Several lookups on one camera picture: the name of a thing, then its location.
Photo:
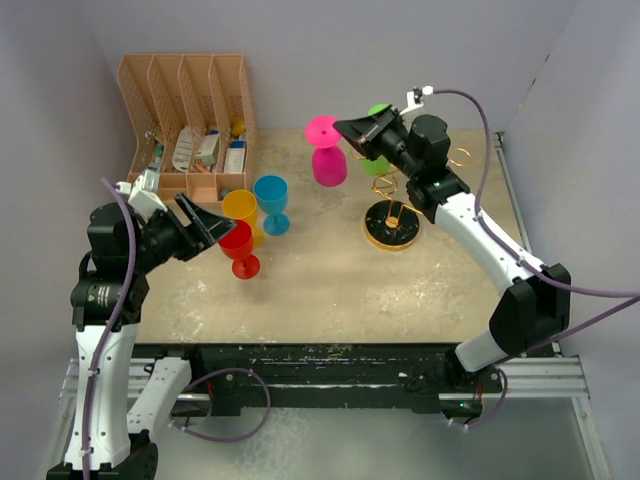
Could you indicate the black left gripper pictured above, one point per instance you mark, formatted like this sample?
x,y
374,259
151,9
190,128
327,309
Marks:
x,y
204,229

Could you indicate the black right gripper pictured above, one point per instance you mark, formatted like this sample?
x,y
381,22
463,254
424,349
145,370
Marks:
x,y
359,132

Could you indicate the red wine glass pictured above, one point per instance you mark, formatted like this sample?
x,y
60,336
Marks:
x,y
238,246

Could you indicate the yellow wine glass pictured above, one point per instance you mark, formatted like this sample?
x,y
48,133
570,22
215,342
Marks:
x,y
242,205

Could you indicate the pink wine glass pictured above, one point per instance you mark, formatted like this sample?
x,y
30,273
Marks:
x,y
328,161

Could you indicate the blue wine glass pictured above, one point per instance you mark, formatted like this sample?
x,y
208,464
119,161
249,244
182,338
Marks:
x,y
271,192

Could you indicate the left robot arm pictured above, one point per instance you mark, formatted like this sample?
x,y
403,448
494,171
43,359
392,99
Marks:
x,y
112,439

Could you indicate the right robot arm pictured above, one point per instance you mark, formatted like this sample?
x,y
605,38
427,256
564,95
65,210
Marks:
x,y
533,305

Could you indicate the green wine glass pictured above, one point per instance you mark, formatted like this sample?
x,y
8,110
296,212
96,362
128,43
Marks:
x,y
380,166

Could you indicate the white medicine box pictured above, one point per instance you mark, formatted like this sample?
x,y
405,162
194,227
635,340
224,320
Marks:
x,y
207,152

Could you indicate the white blister pack box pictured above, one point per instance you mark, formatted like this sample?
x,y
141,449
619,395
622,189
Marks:
x,y
235,157

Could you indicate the yellow small object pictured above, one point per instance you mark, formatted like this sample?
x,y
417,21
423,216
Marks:
x,y
238,128

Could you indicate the peach desk organizer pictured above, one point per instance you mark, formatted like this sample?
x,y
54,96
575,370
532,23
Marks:
x,y
192,117

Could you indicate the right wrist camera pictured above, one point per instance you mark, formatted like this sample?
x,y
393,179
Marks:
x,y
416,99

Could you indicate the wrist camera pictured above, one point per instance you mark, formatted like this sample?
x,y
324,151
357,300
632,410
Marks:
x,y
142,193
416,99

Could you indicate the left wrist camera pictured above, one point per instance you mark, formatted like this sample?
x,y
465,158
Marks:
x,y
142,193

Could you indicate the gold wire glass rack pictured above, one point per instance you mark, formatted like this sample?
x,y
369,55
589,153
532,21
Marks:
x,y
389,224

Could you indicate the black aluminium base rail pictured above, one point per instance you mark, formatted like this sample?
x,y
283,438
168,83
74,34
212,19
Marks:
x,y
409,376

